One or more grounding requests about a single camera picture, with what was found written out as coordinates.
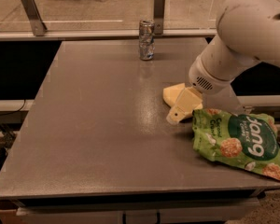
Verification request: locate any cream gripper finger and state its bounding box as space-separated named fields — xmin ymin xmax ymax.
xmin=166 ymin=106 xmax=193 ymax=125

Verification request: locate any yellow sponge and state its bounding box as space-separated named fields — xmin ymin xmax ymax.
xmin=162 ymin=83 xmax=185 ymax=107

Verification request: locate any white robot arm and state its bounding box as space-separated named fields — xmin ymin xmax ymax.
xmin=166 ymin=0 xmax=280 ymax=125

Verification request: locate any green rice chip bag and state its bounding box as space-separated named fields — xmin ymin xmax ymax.
xmin=192 ymin=108 xmax=280 ymax=181

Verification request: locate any silver drink can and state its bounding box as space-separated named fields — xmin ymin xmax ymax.
xmin=139 ymin=20 xmax=155 ymax=61

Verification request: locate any clear acrylic barrier panel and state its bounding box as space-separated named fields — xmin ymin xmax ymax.
xmin=0 ymin=0 xmax=224 ymax=31

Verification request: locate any cardboard box under table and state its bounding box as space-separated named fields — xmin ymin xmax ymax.
xmin=0 ymin=201 xmax=23 ymax=224

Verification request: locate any middle metal bracket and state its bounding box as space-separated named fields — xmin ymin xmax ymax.
xmin=153 ymin=0 xmax=165 ymax=35

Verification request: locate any metal bracket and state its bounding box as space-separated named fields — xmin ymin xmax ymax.
xmin=153 ymin=0 xmax=165 ymax=35
xmin=21 ymin=0 xmax=47 ymax=36

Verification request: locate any black cable at left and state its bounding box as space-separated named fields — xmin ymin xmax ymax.
xmin=0 ymin=99 xmax=26 ymax=120

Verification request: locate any left metal bracket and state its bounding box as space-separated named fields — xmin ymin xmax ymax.
xmin=21 ymin=0 xmax=47 ymax=36

